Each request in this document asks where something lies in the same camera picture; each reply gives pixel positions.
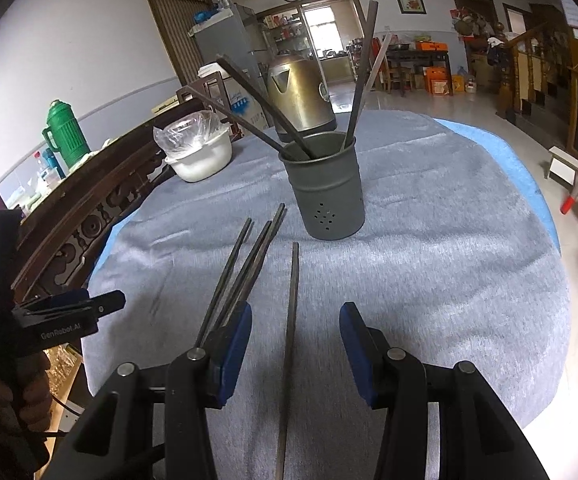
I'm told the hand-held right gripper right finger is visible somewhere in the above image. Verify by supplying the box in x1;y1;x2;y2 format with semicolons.
339;302;544;480

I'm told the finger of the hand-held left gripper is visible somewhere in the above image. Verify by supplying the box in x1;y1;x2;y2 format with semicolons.
32;290;126;318

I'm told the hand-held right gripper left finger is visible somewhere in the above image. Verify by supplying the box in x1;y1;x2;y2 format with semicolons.
44;301;253;480

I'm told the single dark metal chopstick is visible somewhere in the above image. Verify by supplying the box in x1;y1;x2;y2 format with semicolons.
274;241;301;480

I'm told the grey metal utensil holder cup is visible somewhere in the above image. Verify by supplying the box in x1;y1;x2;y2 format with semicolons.
278;131;366;241

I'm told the bundle of dark chopsticks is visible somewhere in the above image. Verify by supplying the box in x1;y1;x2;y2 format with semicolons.
176;0;395;351

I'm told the person's left hand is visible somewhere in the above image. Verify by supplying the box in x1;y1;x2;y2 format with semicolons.
0;347;52;461

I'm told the golden foil pile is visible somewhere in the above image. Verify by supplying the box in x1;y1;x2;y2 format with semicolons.
44;340;85;396

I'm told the dark carved wooden sideboard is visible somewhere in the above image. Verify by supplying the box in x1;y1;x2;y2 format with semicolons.
4;110;250;311

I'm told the grey tablecloth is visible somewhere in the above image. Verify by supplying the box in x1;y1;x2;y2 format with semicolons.
80;110;572;480

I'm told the blue bottle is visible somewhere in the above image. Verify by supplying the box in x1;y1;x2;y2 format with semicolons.
44;148;65;179

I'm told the green thermos jug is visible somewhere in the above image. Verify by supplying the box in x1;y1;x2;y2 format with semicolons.
42;100;91;168

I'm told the white plastic bowl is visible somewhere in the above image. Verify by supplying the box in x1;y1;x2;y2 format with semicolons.
164;127;233;183

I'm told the clear plastic bag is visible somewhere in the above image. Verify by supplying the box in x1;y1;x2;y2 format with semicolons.
153;110;220;158

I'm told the dark wooden chair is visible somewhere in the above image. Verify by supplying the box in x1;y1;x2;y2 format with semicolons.
176;71;230;111

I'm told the light blue table cover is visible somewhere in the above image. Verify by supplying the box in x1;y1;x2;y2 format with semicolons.
94;117;562;281

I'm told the golden electric kettle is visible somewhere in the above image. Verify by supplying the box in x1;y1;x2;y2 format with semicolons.
266;55;337;143

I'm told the brown door with curtain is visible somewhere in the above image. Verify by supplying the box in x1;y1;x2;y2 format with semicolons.
142;0;213;101

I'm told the white step stool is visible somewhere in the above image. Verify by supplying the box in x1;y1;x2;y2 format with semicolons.
544;146;578;181

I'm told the orange carton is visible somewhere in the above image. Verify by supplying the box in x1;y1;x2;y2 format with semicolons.
426;66;452;95

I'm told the grey refrigerator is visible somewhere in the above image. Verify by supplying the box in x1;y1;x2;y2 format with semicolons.
189;4;270;91

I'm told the dark wooden side table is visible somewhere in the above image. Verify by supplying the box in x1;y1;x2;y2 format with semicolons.
384;42;454;97

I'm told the glass display shelf cabinet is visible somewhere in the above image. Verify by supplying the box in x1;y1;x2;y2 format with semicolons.
261;10;315;61

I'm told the wooden stair railing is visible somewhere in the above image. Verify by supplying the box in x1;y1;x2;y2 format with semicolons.
496;22;577;131

